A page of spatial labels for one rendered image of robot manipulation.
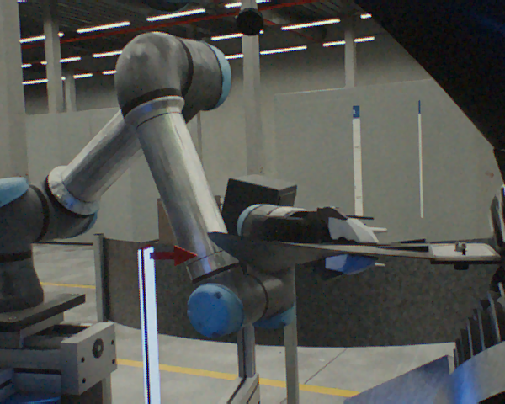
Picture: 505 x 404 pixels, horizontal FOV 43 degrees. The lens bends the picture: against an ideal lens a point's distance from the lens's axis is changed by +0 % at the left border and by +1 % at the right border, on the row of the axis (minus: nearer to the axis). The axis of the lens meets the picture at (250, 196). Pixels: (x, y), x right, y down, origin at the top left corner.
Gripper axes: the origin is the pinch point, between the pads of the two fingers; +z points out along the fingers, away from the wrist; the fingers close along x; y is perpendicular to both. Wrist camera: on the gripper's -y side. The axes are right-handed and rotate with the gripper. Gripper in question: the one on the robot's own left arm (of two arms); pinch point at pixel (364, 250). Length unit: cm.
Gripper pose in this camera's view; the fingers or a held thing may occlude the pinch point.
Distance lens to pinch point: 76.6
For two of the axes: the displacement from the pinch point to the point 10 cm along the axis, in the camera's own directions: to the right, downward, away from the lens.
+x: -0.7, 10.0, 0.2
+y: 9.1, 0.5, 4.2
